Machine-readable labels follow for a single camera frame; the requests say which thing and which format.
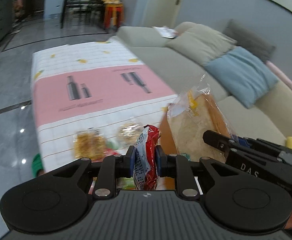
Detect bagged sliced bread loaf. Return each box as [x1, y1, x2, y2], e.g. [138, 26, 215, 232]
[166, 74, 238, 163]

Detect clear bag yellow snacks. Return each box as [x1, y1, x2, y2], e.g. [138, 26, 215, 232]
[73, 128, 107, 160]

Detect red white snack bag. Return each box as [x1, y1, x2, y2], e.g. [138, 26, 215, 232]
[133, 125, 160, 191]

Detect orange cardboard storage box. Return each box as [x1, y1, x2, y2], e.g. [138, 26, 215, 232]
[159, 112, 188, 190]

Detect beige fabric sofa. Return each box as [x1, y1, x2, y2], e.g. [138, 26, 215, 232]
[110, 22, 292, 144]

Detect green slipper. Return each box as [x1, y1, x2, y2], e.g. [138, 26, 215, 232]
[32, 153, 45, 178]

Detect light blue cushion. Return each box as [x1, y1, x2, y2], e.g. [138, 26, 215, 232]
[204, 47, 278, 108]

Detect pink cushion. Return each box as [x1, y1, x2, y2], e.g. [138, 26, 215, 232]
[265, 61, 292, 90]

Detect clear bag of peanuts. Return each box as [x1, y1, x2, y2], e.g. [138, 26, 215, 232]
[117, 121, 143, 146]

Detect beige cushion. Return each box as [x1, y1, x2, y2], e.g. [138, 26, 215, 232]
[166, 24, 237, 67]

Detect grey cushion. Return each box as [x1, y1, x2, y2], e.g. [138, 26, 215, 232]
[223, 19, 276, 63]

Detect pink white patterned tablecloth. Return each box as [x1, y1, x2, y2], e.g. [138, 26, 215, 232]
[31, 38, 177, 172]

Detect papers on sofa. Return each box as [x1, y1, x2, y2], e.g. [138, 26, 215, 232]
[153, 26, 178, 39]

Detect orange stool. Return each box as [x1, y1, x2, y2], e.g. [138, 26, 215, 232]
[104, 3, 124, 29]

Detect black dining table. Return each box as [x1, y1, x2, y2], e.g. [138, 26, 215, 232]
[60, 0, 104, 29]

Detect door with handle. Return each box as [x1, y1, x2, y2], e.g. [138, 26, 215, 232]
[141, 0, 182, 28]

